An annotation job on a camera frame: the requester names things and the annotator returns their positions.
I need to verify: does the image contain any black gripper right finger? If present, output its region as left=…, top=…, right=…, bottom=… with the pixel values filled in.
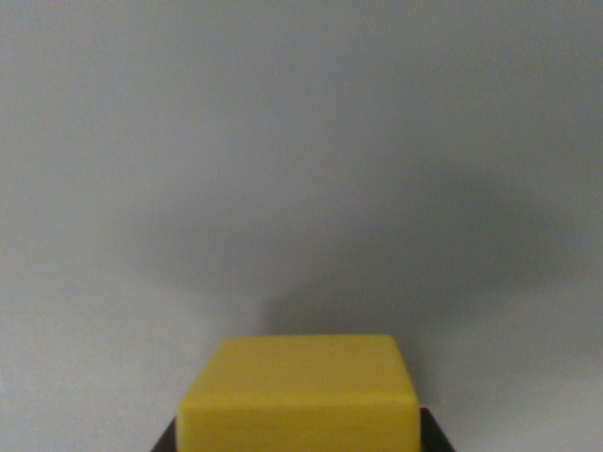
left=417, top=407, right=457, bottom=452

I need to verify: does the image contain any grey plastic bin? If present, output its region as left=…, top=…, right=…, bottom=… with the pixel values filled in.
left=0, top=0, right=603, bottom=452

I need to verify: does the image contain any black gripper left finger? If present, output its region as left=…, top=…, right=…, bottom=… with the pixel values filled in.
left=150, top=415, right=181, bottom=452

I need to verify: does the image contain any yellow cube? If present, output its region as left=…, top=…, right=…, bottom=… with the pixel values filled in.
left=176, top=333, right=421, bottom=452

